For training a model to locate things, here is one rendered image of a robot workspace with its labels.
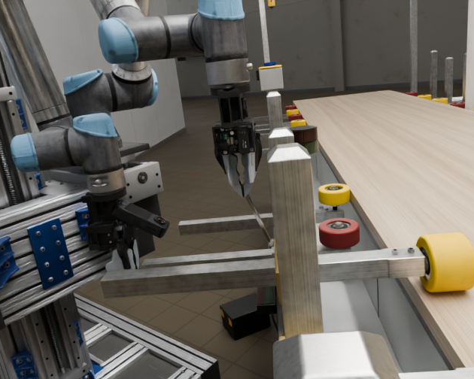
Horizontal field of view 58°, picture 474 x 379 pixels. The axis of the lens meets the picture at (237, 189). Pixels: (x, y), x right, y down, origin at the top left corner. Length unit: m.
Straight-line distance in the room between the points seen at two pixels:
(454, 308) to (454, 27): 12.62
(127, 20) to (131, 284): 0.44
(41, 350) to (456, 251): 1.19
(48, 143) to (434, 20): 12.74
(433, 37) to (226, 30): 12.61
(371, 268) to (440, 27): 12.70
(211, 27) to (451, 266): 0.51
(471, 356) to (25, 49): 0.92
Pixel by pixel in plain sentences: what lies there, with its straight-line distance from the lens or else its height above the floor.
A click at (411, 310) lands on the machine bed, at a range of 0.83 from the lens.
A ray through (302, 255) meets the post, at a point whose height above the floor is 1.08.
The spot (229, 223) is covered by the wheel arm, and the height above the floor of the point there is 0.84.
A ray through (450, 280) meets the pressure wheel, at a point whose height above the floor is 0.93.
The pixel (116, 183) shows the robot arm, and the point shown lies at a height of 1.04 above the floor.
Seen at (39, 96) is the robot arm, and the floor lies 1.22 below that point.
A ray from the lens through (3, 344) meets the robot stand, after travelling 1.52.
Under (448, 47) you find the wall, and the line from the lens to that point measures 13.20.
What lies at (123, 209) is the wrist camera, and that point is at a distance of 0.89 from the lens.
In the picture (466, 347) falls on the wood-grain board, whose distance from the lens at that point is 0.58.
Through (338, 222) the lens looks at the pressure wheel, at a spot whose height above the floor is 0.91.
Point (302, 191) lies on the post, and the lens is 0.35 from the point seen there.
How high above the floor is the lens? 1.24
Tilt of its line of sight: 16 degrees down
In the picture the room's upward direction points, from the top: 7 degrees counter-clockwise
